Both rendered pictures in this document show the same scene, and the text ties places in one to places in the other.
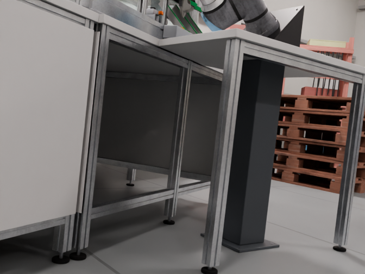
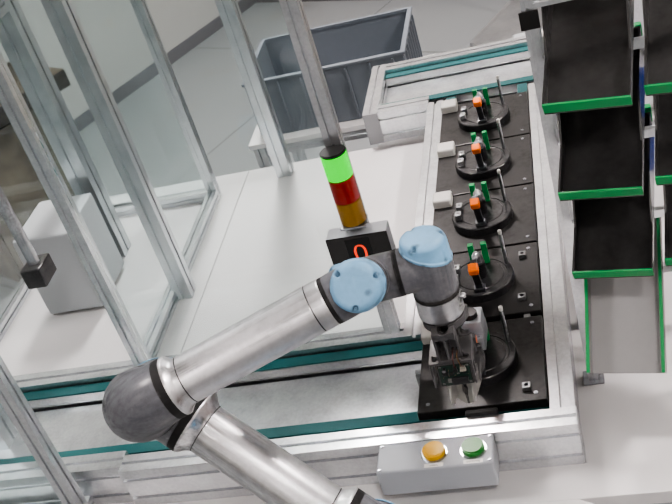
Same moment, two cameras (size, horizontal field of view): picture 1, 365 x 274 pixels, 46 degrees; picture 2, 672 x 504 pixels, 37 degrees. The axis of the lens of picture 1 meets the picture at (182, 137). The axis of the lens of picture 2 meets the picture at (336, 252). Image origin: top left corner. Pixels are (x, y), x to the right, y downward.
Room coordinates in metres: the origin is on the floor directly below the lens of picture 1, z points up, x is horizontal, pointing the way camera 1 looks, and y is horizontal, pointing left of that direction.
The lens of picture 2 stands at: (1.86, -1.22, 2.25)
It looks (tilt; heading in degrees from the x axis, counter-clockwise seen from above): 32 degrees down; 82
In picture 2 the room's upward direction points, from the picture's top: 18 degrees counter-clockwise
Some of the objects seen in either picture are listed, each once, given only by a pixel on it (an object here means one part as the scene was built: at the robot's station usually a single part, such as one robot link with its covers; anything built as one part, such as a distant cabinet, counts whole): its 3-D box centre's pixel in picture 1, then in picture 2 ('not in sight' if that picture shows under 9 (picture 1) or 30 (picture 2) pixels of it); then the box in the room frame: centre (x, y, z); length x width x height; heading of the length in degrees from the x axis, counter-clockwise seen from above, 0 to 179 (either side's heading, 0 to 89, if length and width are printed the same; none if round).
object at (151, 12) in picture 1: (150, 14); (472, 322); (2.26, 0.24, 1.06); 0.08 x 0.04 x 0.07; 63
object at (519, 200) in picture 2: not in sight; (479, 203); (2.47, 0.68, 1.01); 0.24 x 0.24 x 0.13; 65
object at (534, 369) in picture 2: not in sight; (482, 365); (2.26, 0.23, 0.96); 0.24 x 0.24 x 0.02; 65
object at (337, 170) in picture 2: not in sight; (336, 164); (2.13, 0.41, 1.39); 0.05 x 0.05 x 0.05
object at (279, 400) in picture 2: not in sight; (341, 394); (2.00, 0.38, 0.91); 0.84 x 0.28 x 0.10; 155
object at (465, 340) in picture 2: not in sight; (450, 344); (2.16, 0.05, 1.19); 0.09 x 0.08 x 0.12; 65
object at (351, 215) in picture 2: not in sight; (350, 209); (2.13, 0.41, 1.29); 0.05 x 0.05 x 0.05
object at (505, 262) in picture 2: not in sight; (478, 266); (2.36, 0.46, 1.01); 0.24 x 0.24 x 0.13; 65
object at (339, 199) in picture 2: not in sight; (343, 187); (2.13, 0.41, 1.34); 0.05 x 0.05 x 0.05
